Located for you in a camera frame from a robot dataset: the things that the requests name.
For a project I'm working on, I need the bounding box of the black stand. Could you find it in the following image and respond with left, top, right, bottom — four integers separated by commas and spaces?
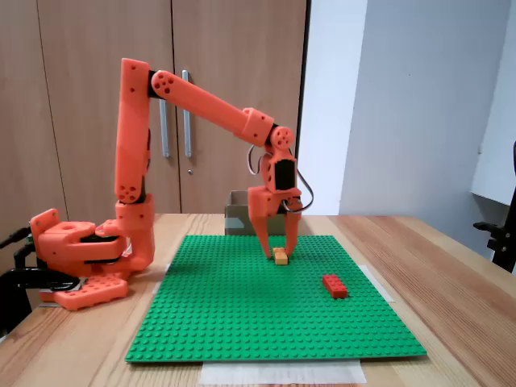
473, 140, 516, 275

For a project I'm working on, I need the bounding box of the green lego baseplate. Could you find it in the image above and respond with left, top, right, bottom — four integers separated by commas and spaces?
124, 234, 428, 364

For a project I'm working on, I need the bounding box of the wooden cabinet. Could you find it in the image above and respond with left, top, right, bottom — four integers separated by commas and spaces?
0, 0, 312, 247

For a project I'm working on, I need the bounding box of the translucent tape strip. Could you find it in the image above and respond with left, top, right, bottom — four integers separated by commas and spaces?
151, 262, 173, 296
200, 360, 368, 386
364, 264, 396, 303

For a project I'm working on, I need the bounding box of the metal cabinet door handle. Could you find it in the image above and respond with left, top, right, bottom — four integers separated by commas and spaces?
181, 69, 193, 158
159, 98, 171, 158

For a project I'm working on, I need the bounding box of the cardboard box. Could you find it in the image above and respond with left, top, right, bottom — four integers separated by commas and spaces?
224, 190, 300, 237

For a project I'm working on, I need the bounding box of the gripper motor cable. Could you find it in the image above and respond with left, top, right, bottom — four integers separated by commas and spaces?
246, 144, 315, 214

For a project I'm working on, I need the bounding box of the black cable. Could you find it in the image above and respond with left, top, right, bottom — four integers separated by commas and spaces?
0, 227, 32, 249
13, 243, 40, 270

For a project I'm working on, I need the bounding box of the red lego block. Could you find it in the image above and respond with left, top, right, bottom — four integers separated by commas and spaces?
322, 274, 349, 300

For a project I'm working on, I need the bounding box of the black table clamp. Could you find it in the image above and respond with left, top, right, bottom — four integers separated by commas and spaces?
0, 266, 84, 339

